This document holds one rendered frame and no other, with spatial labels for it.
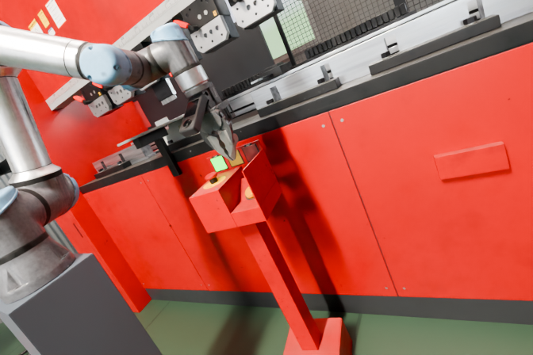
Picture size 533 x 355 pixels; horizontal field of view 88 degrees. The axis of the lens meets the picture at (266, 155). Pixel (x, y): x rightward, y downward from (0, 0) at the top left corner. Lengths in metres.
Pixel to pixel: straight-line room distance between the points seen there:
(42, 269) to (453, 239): 1.09
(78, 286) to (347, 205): 0.78
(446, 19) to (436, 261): 0.72
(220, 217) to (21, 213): 0.46
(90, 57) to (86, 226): 1.47
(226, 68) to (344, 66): 0.94
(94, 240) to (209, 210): 1.29
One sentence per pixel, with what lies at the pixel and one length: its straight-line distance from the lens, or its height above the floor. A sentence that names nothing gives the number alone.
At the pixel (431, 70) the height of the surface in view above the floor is 0.84.
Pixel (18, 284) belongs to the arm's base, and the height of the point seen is 0.80.
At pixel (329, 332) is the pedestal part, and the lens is 1.16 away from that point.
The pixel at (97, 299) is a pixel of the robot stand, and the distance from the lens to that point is 0.88.
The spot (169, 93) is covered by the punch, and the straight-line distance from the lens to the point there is 1.34.
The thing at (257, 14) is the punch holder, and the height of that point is 1.19.
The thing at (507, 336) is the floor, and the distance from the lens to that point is 1.24.
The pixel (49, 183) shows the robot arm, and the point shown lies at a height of 0.97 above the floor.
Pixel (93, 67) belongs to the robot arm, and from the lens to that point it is 0.62.
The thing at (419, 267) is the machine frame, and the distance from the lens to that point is 1.11.
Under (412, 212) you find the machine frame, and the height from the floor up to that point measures 0.44.
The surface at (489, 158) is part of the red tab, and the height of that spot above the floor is 0.59.
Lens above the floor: 0.98
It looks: 14 degrees down
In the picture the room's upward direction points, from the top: 24 degrees counter-clockwise
